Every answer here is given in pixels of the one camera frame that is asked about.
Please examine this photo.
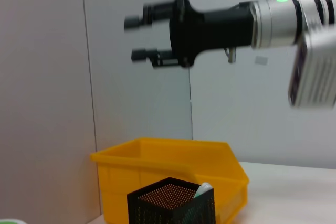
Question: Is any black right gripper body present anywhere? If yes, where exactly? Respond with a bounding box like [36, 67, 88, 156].
[169, 0, 256, 69]

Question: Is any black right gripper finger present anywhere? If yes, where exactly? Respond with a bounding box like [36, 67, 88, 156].
[131, 47, 182, 69]
[123, 0, 176, 31]

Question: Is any green utility knife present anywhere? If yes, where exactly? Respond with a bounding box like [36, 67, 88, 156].
[193, 182, 214, 200]

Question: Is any black mesh pen holder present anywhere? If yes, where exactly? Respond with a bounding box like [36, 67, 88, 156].
[127, 177, 217, 224]

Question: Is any yellow plastic bin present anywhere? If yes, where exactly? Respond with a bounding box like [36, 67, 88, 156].
[90, 136, 250, 224]

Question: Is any right gripper cable with plug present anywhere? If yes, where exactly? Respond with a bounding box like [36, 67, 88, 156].
[224, 46, 237, 65]

